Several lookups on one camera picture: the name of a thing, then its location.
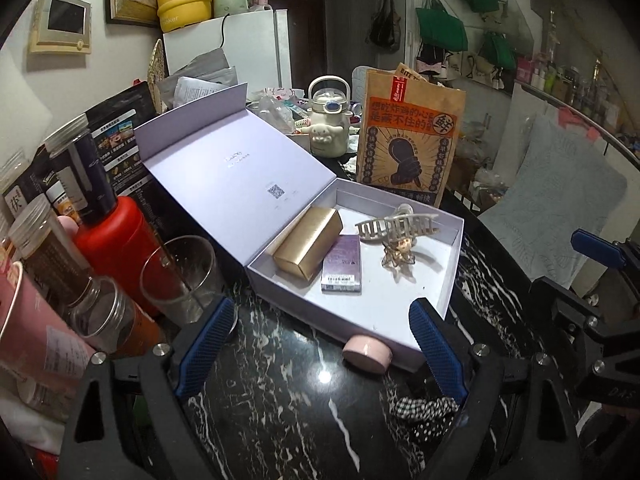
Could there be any red canister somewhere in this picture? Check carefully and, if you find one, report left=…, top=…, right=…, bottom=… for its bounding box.
left=75, top=196, right=162, bottom=317

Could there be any pink round compact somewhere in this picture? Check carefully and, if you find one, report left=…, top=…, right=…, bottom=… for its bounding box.
left=342, top=335, right=393, bottom=374

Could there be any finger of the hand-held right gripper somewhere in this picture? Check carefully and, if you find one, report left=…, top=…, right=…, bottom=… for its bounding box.
left=532, top=276, right=601, bottom=333
left=572, top=229, right=640, bottom=271

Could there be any gold box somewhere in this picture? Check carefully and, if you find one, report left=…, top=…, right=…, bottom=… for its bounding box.
left=272, top=206, right=343, bottom=281

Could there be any lilac gift box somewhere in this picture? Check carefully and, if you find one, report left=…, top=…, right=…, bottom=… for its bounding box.
left=134, top=82, right=465, bottom=373

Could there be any cream cartoon bottle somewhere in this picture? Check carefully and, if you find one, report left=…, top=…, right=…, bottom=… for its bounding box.
left=306, top=76, right=352, bottom=159

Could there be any brown door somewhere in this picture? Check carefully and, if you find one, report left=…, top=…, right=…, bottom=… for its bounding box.
left=260, top=0, right=326, bottom=92

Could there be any brown jar silver lid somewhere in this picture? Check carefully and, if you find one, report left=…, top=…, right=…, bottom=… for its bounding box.
left=7, top=205, right=96, bottom=307

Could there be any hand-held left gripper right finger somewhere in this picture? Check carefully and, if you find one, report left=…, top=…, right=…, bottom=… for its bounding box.
left=407, top=298, right=576, bottom=480

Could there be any glass cup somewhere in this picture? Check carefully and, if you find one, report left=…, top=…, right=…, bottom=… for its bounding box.
left=140, top=236, right=226, bottom=328

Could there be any gold flower ornament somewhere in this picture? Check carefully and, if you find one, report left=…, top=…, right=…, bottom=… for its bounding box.
left=381, top=237, right=418, bottom=282

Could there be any black packet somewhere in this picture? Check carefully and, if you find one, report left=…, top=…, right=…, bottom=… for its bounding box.
left=87, top=80, right=161, bottom=211

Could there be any dark blue tube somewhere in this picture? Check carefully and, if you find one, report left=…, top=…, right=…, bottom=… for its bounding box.
left=47, top=130, right=119, bottom=226

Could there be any polka dot scrunchie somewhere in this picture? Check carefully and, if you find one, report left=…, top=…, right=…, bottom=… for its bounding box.
left=400, top=407, right=462, bottom=467

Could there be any black hanging bag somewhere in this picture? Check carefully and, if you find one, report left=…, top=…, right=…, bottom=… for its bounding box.
left=367, top=0, right=402, bottom=52

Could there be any grey plastic bag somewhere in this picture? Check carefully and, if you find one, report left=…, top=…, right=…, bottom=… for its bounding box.
left=165, top=50, right=236, bottom=87

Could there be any brown paper bag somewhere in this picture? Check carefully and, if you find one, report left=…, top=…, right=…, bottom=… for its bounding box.
left=356, top=62, right=467, bottom=208

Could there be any yellow pot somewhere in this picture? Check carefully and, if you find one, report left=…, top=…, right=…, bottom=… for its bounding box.
left=156, top=0, right=226, bottom=32

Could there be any leaf-pattern chair cover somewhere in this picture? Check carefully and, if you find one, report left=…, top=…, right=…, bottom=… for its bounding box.
left=480, top=115, right=628, bottom=292

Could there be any gingham scrunchie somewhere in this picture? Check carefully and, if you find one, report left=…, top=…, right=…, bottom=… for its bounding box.
left=390, top=396, right=458, bottom=423

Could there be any white paper sheet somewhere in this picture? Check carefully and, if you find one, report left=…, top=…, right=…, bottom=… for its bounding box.
left=172, top=76, right=227, bottom=109

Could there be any tall pink paper cup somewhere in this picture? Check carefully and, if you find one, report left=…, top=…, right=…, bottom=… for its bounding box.
left=0, top=262, right=96, bottom=422

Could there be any woven fan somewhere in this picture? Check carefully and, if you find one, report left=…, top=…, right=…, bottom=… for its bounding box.
left=147, top=37, right=166, bottom=87

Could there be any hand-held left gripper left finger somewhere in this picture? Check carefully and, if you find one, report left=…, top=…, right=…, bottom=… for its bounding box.
left=60, top=296, right=240, bottom=480

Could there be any small purple box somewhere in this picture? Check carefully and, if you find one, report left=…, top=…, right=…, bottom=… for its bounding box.
left=320, top=235, right=362, bottom=293

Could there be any beige hair claw clip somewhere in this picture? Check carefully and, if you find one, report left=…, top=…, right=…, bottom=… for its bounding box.
left=355, top=204, right=440, bottom=244

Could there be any beige wall intercom panel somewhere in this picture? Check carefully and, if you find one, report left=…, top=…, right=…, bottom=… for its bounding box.
left=27, top=0, right=93, bottom=56

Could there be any white refrigerator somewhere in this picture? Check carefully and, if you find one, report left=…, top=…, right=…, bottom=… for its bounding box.
left=162, top=9, right=292, bottom=92

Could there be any row of bottles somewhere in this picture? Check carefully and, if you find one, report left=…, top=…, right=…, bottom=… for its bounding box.
left=515, top=55, right=640, bottom=133

